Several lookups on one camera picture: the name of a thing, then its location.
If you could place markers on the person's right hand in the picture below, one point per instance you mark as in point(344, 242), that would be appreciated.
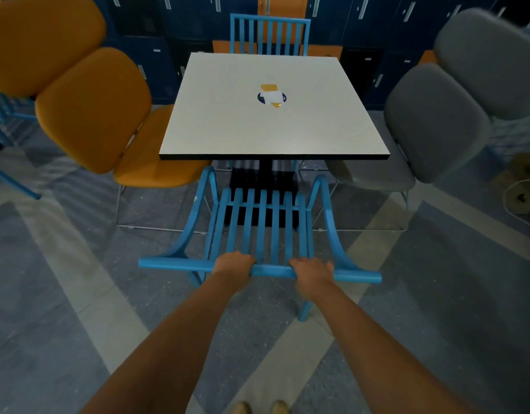
point(312, 278)

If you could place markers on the person's left hand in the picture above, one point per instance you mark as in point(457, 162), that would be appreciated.
point(231, 269)

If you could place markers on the person's right fingers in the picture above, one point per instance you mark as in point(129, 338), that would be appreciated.
point(306, 265)

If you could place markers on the person's left fingers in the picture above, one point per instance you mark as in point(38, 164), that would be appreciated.
point(239, 259)

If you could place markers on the blue slatted wooden armchair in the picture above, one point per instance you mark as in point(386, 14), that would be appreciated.
point(265, 219)

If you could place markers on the person's right forearm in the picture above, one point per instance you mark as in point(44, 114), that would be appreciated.
point(377, 357)

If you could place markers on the person's left forearm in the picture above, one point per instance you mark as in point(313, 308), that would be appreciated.
point(174, 353)

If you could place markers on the person's right shoe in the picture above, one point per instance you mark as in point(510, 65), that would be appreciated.
point(279, 407)

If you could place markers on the person's shoe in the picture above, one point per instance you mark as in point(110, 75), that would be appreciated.
point(279, 407)
point(241, 408)

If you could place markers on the person's left shoe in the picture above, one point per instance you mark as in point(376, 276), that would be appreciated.
point(241, 408)

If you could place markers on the blue round table sticker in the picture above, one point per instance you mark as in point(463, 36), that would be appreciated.
point(260, 98)

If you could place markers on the white and yellow paper tag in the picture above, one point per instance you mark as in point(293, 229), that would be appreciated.
point(271, 95)

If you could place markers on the grey padded metal-leg chair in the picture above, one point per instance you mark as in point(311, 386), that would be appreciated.
point(489, 60)
point(437, 124)

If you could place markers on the orange padded metal-leg chair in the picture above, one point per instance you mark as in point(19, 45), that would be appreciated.
point(36, 38)
point(92, 107)

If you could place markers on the blue slatted wooden chair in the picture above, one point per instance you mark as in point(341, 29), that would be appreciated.
point(4, 109)
point(269, 34)

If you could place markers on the brown cardboard piece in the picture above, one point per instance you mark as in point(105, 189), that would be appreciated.
point(522, 168)

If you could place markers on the orange locker door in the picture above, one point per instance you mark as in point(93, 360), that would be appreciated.
point(286, 6)

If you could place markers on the black table pedestal base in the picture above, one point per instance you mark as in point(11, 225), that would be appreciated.
point(265, 176)

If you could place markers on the wall of dark blue lockers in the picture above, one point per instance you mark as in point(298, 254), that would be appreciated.
point(377, 25)

